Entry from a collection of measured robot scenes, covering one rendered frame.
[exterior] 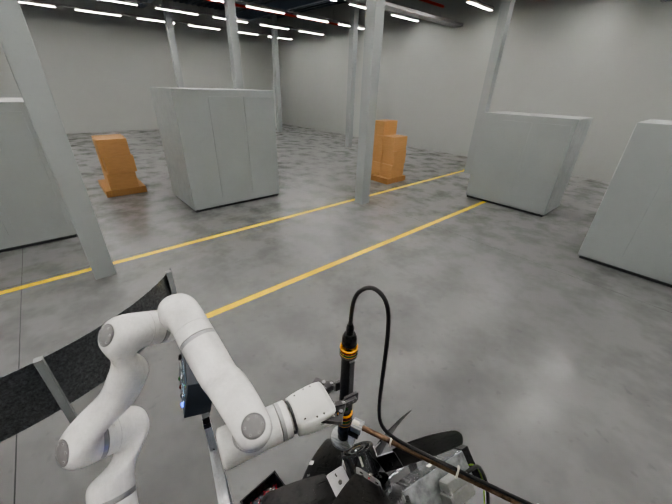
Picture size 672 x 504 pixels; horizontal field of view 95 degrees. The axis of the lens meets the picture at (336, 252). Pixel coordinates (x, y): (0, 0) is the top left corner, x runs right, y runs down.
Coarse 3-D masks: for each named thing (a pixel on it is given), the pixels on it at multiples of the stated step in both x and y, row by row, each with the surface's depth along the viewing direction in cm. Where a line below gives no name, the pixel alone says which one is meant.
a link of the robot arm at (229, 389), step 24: (192, 336) 75; (216, 336) 78; (192, 360) 73; (216, 360) 73; (216, 384) 67; (240, 384) 65; (216, 408) 63; (240, 408) 62; (264, 408) 64; (240, 432) 60; (264, 432) 61
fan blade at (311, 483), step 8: (304, 480) 104; (312, 480) 103; (320, 480) 102; (280, 488) 104; (288, 488) 103; (296, 488) 102; (304, 488) 101; (312, 488) 101; (320, 488) 100; (328, 488) 100; (264, 496) 103; (272, 496) 102; (280, 496) 101; (288, 496) 100; (296, 496) 99; (304, 496) 99; (312, 496) 99; (320, 496) 98; (328, 496) 98
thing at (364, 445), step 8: (352, 448) 110; (360, 448) 110; (368, 448) 104; (344, 456) 105; (352, 456) 103; (368, 456) 103; (376, 456) 106; (352, 464) 102; (360, 464) 102; (368, 464) 102; (376, 464) 103; (352, 472) 102; (368, 472) 101; (376, 472) 102; (384, 472) 108; (384, 480) 102; (384, 488) 100
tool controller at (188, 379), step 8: (184, 360) 137; (184, 368) 134; (184, 376) 132; (192, 376) 130; (184, 384) 132; (192, 384) 126; (184, 392) 131; (192, 392) 128; (200, 392) 130; (184, 400) 130; (192, 400) 130; (200, 400) 132; (208, 400) 134; (184, 408) 130; (192, 408) 132; (200, 408) 134; (208, 408) 136; (184, 416) 131
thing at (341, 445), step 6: (360, 420) 85; (336, 426) 92; (354, 426) 83; (360, 426) 83; (336, 432) 90; (348, 432) 84; (354, 432) 84; (360, 432) 83; (336, 438) 89; (348, 438) 86; (354, 438) 86; (336, 444) 87; (342, 444) 87; (348, 444) 87; (342, 450) 87
